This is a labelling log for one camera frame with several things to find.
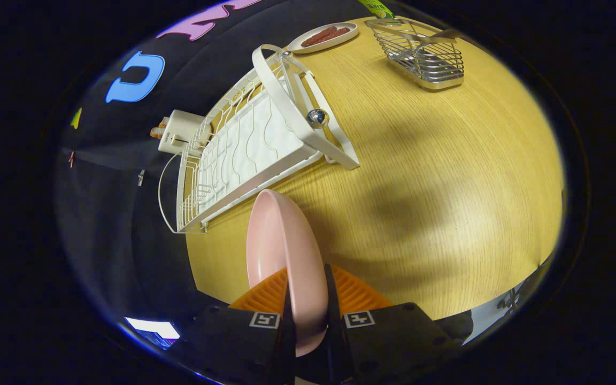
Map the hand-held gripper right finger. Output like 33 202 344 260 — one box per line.
323 263 461 385

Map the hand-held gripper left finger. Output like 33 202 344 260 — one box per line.
172 266 297 385

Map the pink plate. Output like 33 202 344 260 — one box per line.
246 189 330 358

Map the white wire dish rack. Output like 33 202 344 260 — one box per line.
157 44 361 235

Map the silver wire basket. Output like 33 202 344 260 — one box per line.
364 18 465 90

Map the white oval plate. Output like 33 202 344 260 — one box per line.
287 22 360 54

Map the computer monitor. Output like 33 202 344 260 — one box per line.
125 317 180 351

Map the black backdrop cloth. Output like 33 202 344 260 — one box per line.
54 0 373 321

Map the white toaster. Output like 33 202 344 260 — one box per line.
157 110 207 156

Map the brown sausage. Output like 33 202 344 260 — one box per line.
302 26 341 47
313 27 351 46

